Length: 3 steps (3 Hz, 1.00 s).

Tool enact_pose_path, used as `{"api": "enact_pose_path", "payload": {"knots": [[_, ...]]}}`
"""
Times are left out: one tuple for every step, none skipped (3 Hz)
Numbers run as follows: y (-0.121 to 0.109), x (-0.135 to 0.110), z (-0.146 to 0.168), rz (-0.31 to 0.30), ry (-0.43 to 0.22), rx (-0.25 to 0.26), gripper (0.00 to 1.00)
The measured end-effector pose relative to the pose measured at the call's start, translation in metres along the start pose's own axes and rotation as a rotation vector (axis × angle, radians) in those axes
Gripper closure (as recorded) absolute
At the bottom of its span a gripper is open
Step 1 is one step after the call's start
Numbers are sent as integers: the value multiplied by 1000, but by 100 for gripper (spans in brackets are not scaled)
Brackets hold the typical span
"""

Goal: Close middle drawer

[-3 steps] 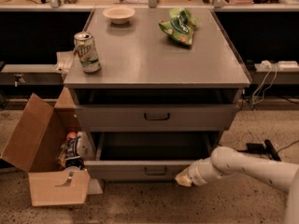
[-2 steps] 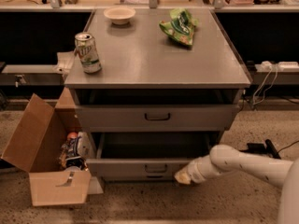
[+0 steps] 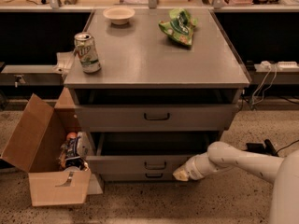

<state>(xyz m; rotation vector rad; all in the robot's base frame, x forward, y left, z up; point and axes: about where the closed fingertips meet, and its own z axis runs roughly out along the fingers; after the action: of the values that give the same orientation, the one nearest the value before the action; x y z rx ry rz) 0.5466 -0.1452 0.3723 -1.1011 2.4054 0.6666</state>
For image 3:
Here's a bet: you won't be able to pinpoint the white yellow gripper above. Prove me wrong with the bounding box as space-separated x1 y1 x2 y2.
173 157 203 181

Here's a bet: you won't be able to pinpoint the grey drawer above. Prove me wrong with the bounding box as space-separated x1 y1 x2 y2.
75 105 237 132
102 173 175 181
87 132 219 175

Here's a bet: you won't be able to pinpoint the white robot base body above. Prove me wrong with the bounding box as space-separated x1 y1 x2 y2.
268 150 299 224

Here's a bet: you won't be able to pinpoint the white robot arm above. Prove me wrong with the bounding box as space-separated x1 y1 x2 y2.
173 141 283 183

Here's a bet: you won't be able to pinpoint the grey bottom drawer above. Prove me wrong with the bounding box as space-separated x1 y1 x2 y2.
102 173 175 181

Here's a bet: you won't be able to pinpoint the grey drawer cabinet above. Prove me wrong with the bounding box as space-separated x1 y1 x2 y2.
64 7 251 133

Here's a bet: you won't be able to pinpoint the grey top drawer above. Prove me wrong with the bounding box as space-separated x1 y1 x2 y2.
75 105 237 132

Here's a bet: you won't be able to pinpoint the black power adapter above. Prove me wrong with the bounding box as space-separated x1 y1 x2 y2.
246 143 265 154

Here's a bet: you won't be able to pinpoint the black metal stand leg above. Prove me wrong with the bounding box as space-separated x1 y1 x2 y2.
264 139 278 157

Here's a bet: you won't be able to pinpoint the snack packages in box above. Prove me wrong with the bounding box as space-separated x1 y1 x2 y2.
58 132 93 171

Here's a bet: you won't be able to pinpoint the white power strip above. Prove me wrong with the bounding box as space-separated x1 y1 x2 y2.
278 62 299 72

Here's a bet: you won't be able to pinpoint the green chip bag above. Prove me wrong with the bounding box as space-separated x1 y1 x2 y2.
159 8 198 47

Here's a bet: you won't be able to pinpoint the green white soda can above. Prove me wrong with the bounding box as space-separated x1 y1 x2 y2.
74 32 101 74

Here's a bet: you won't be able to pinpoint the open cardboard box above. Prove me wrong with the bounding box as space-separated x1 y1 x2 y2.
1 89 91 206

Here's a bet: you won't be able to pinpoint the white paper bowl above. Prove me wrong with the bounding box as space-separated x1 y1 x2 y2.
103 7 135 25

